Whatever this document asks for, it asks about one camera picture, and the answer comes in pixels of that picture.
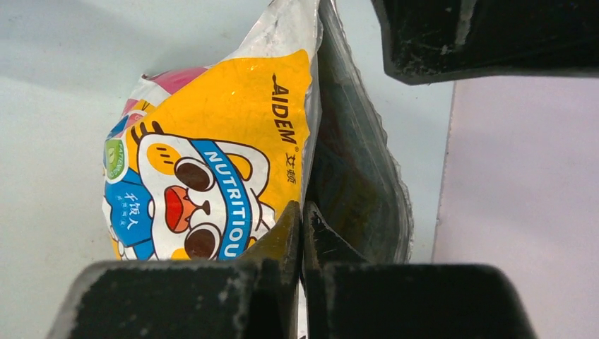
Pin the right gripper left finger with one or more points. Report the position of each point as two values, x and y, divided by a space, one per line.
252 296

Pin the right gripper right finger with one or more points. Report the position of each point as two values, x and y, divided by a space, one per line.
349 297

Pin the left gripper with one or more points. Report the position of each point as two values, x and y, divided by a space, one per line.
438 41

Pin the pet food bag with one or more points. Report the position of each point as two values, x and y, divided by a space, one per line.
205 159

